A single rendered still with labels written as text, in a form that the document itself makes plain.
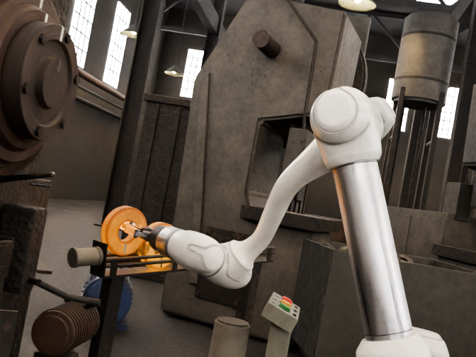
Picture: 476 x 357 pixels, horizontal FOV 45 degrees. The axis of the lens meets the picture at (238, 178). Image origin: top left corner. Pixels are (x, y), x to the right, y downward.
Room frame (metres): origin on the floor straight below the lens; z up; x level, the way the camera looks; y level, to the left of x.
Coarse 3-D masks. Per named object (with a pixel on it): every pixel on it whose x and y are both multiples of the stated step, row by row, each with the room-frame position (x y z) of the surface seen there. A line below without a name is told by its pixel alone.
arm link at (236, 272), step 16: (304, 160) 1.47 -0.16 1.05; (320, 160) 1.45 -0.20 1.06; (288, 176) 1.49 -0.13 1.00; (304, 176) 1.48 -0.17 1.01; (272, 192) 1.54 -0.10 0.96; (288, 192) 1.51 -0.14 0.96; (272, 208) 1.56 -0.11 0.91; (272, 224) 1.59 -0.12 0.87; (256, 240) 1.65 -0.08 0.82; (240, 256) 1.66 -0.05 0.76; (256, 256) 1.69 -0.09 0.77; (224, 272) 1.66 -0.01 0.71; (240, 272) 1.67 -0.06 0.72
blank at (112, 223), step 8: (120, 208) 1.81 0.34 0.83; (128, 208) 1.82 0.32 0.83; (136, 208) 1.84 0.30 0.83; (112, 216) 1.79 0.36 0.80; (120, 216) 1.80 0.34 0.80; (128, 216) 1.82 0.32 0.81; (136, 216) 1.84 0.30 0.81; (104, 224) 1.79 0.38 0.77; (112, 224) 1.78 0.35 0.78; (120, 224) 1.81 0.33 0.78; (136, 224) 1.85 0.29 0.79; (144, 224) 1.87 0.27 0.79; (104, 232) 1.78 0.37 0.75; (112, 232) 1.79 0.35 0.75; (104, 240) 1.79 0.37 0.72; (112, 240) 1.79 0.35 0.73; (120, 240) 1.82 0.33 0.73; (128, 240) 1.85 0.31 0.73; (136, 240) 1.86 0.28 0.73; (112, 248) 1.80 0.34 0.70; (120, 248) 1.82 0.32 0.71; (128, 248) 1.84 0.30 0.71; (136, 248) 1.87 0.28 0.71
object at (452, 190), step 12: (468, 120) 4.56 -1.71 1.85; (468, 132) 4.54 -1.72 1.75; (468, 144) 4.52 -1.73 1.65; (468, 156) 4.50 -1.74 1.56; (456, 192) 4.64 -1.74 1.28; (468, 192) 4.62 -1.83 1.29; (444, 204) 4.78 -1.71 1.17; (456, 204) 4.61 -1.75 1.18; (468, 204) 4.62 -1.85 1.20; (456, 216) 4.61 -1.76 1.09; (432, 252) 4.63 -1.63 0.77; (444, 252) 4.47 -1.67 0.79; (456, 252) 4.32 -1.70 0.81; (468, 252) 4.17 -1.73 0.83; (456, 264) 4.34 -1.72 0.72; (468, 264) 4.23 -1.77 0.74
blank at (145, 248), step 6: (156, 222) 1.94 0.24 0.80; (162, 222) 1.94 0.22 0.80; (144, 240) 1.89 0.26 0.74; (144, 246) 1.89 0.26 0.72; (150, 246) 1.90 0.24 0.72; (138, 252) 1.91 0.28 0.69; (144, 252) 1.89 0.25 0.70; (150, 252) 1.91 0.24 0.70; (162, 258) 1.95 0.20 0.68; (168, 258) 1.97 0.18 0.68; (156, 264) 1.93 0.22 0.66; (162, 264) 1.95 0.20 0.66; (168, 264) 1.97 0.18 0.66
